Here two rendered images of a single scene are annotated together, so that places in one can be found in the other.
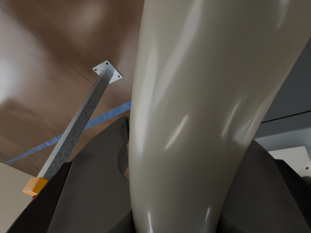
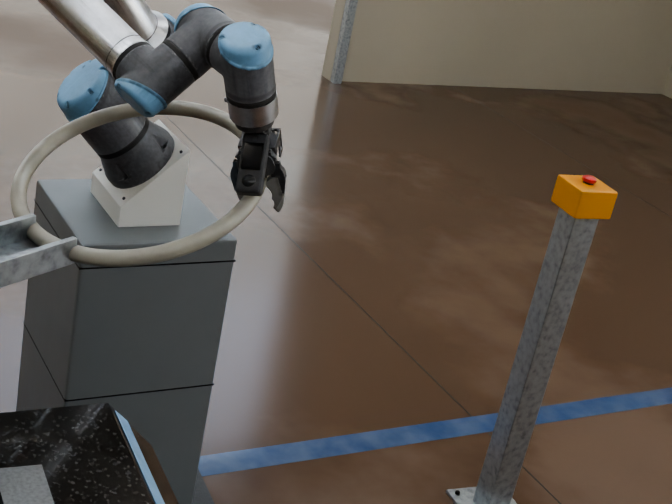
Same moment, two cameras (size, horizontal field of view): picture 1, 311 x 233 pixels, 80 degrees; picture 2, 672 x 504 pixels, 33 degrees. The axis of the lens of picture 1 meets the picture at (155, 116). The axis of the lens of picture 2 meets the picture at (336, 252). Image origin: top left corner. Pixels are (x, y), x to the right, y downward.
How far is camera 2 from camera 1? 2.05 m
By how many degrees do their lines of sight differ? 19
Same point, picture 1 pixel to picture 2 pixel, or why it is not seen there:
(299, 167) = (133, 199)
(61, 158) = (553, 257)
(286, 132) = (141, 243)
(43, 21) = not seen: outside the picture
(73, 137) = (538, 306)
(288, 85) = (115, 317)
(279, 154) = (148, 219)
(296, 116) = not seen: hidden behind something
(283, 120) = not seen: hidden behind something
